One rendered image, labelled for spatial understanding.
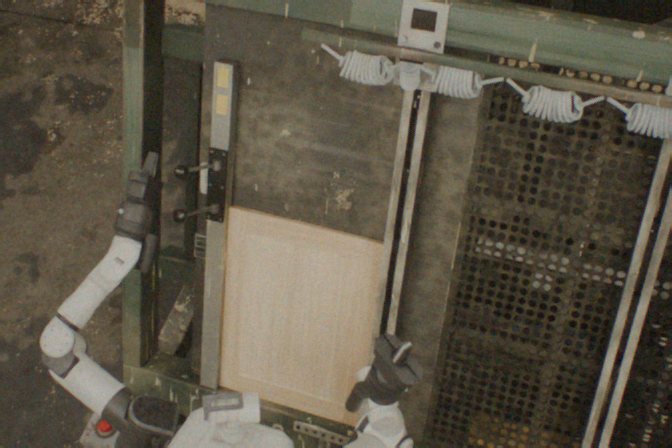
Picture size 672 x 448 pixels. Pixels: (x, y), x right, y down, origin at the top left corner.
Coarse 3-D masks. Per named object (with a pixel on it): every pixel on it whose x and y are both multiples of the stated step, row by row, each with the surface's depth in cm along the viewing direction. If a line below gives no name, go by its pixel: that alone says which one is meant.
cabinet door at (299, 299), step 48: (240, 240) 239; (288, 240) 234; (336, 240) 229; (240, 288) 245; (288, 288) 240; (336, 288) 235; (240, 336) 251; (288, 336) 246; (336, 336) 240; (240, 384) 257; (288, 384) 252; (336, 384) 246
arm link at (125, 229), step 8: (120, 224) 219; (128, 224) 219; (136, 224) 219; (120, 232) 220; (128, 232) 219; (136, 232) 219; (144, 232) 221; (120, 240) 219; (128, 240) 219; (136, 240) 220; (144, 240) 223; (152, 240) 223; (144, 248) 222; (152, 248) 223; (144, 256) 222; (152, 256) 223; (136, 264) 222; (144, 264) 222; (144, 272) 222
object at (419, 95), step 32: (416, 0) 191; (416, 32) 193; (416, 64) 183; (416, 96) 203; (416, 128) 205; (416, 160) 208; (416, 192) 212; (416, 224) 221; (384, 256) 220; (384, 288) 223; (384, 320) 231
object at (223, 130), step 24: (216, 72) 220; (216, 96) 223; (216, 120) 225; (216, 144) 228; (216, 240) 239; (216, 264) 242; (216, 288) 245; (216, 312) 248; (216, 336) 251; (216, 360) 254; (216, 384) 258
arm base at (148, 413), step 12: (144, 396) 209; (132, 408) 205; (144, 408) 206; (156, 408) 207; (168, 408) 209; (132, 420) 203; (144, 420) 204; (156, 420) 205; (168, 420) 206; (156, 432) 204; (168, 432) 204
